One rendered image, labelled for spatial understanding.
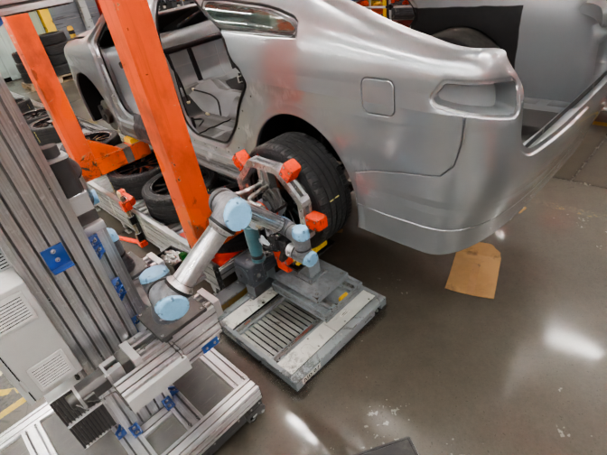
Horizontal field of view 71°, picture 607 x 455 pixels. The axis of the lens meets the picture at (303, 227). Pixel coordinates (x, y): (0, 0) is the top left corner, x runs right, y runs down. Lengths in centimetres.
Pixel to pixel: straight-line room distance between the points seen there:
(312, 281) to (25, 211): 169
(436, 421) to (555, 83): 230
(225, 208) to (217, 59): 345
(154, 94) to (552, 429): 249
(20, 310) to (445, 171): 164
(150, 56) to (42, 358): 140
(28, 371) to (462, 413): 191
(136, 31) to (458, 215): 166
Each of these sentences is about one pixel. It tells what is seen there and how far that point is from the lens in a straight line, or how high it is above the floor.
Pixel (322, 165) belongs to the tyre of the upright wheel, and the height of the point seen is 108.
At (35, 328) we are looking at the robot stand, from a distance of 181.
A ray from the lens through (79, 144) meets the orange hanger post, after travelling 427.
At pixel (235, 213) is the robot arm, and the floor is 125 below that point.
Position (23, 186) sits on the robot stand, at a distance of 166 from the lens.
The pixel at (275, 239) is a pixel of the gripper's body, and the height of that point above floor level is 90.
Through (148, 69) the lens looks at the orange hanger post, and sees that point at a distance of 229.
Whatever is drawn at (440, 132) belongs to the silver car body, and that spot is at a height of 136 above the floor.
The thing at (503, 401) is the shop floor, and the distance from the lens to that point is 250.
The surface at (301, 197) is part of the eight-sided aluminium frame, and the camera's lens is 213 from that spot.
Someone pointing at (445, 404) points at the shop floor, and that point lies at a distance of 244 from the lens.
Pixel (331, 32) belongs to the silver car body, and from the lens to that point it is 198.
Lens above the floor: 204
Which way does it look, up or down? 34 degrees down
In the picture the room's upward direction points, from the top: 10 degrees counter-clockwise
